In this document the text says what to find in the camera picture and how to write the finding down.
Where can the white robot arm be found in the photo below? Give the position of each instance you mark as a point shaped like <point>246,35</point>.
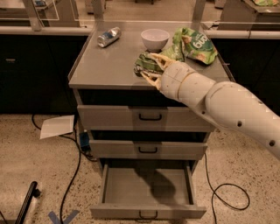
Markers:
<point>224,104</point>

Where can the bottom grey drawer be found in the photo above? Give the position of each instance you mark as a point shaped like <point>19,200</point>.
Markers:
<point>147,190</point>

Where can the white paper sheet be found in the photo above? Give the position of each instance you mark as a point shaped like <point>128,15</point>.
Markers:
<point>57,126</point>

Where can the grey drawer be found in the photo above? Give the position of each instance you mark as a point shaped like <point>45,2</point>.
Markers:
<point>109,117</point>
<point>147,190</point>
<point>147,150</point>

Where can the top grey drawer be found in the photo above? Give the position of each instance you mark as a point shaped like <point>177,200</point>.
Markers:
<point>109,117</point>

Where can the grey metal drawer cabinet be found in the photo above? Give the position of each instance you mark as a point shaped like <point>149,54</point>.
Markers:
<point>105,76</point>

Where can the green bag on far table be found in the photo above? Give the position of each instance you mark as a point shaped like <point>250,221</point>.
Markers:
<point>265,3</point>

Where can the middle grey drawer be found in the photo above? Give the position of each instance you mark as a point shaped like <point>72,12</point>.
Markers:
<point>147,150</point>

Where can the large green chip bag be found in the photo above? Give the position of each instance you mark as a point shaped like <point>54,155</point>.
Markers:
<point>191,44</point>

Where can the far grey table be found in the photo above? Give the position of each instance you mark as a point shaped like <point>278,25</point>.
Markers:
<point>245,15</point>

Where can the small green jalapeno chip bag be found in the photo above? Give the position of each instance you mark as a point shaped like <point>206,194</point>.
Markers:
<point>145,63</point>

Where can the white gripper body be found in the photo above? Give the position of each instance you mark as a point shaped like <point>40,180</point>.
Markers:
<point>175,79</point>

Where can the long background counter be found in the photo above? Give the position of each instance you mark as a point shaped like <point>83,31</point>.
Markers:
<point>75,31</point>

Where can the white ceramic bowl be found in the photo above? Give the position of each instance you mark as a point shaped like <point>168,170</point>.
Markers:
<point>154,39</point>

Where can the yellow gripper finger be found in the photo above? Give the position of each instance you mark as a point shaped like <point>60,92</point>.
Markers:
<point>153,78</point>
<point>161,60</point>

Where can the blue power adapter box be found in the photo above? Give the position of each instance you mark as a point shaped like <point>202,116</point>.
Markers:
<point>84,141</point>

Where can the black bar lower left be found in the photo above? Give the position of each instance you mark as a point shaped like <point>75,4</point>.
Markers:
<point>33,192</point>

